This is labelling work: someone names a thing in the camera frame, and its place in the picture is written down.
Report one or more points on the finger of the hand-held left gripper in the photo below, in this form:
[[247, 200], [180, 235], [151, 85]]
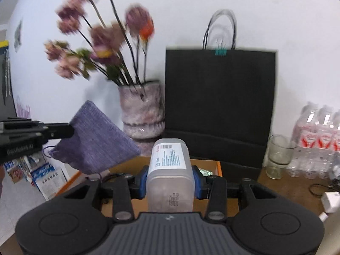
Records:
[[59, 131]]

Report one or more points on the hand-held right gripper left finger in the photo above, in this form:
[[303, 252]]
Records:
[[143, 182]]

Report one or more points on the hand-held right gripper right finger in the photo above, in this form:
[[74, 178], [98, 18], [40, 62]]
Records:
[[197, 182]]

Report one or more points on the red orange cardboard box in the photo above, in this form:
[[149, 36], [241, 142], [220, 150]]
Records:
[[130, 164]]

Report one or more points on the clear plastic container white label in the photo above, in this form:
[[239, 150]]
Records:
[[167, 183]]

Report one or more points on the purple knit pouch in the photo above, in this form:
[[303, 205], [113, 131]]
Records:
[[98, 140]]

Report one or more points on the iridescent plastic wrapper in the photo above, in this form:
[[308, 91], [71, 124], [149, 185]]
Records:
[[206, 172]]

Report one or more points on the blue white paper packet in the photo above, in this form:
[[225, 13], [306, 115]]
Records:
[[16, 170], [50, 182]]

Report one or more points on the pink translucent wrapping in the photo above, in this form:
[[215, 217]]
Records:
[[23, 107]]

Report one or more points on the dark grey panel yellow strip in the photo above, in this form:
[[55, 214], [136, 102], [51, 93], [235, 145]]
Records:
[[5, 85]]

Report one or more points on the pink mottled ceramic vase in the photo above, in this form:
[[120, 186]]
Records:
[[140, 111]]

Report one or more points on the clear glass cup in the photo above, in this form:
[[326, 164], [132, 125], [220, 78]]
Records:
[[281, 148], [275, 171]]

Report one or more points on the black paper bag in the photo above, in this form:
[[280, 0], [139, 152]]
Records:
[[217, 98]]

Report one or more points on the wooden desk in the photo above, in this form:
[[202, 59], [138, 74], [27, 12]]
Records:
[[292, 204]]

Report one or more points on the dried pink flower bouquet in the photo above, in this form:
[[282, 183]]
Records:
[[106, 35]]

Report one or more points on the pack of water bottles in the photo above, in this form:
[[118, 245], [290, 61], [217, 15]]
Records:
[[316, 143]]

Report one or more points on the teal binder clip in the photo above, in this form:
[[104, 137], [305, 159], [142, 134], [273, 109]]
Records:
[[220, 51]]

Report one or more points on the white power adapter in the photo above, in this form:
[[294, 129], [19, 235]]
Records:
[[330, 202]]

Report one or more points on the small wall picture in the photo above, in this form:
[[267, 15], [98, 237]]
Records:
[[18, 35]]

